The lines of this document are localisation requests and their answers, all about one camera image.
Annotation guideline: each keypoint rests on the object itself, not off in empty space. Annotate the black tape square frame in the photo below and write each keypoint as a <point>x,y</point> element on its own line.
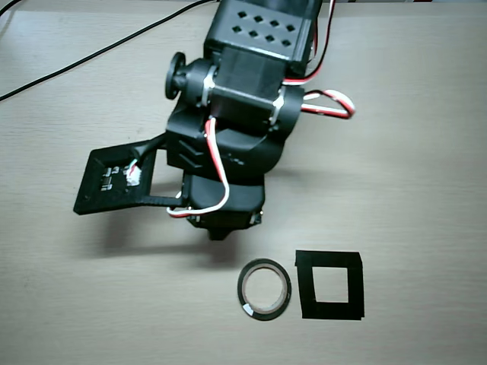
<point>304,289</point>

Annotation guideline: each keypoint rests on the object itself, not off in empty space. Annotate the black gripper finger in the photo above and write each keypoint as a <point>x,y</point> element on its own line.
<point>220,234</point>

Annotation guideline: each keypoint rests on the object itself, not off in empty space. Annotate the black square camera mount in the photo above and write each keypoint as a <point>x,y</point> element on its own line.
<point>91,190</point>

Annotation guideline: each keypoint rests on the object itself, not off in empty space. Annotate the black tape roll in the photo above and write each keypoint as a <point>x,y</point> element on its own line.
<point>243,294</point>

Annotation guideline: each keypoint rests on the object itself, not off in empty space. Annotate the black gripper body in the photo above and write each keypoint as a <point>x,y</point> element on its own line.
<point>243,199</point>

